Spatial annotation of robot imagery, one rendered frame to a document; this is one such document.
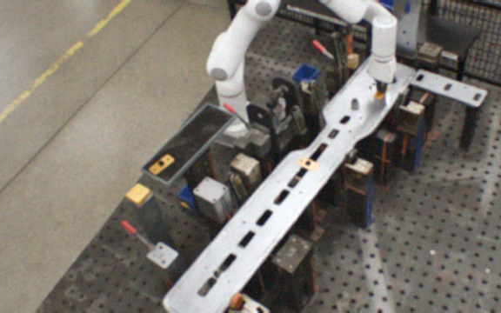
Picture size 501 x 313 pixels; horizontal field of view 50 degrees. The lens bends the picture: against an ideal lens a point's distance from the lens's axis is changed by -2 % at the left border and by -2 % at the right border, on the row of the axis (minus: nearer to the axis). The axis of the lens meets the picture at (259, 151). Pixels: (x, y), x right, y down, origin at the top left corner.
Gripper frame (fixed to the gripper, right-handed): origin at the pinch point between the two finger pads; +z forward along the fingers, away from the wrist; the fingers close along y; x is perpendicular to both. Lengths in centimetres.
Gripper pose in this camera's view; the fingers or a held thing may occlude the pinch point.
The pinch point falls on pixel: (381, 86)
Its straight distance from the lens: 220.5
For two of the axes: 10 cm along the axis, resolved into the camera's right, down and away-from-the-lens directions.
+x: 5.9, -6.5, 4.8
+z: 1.3, 6.6, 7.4
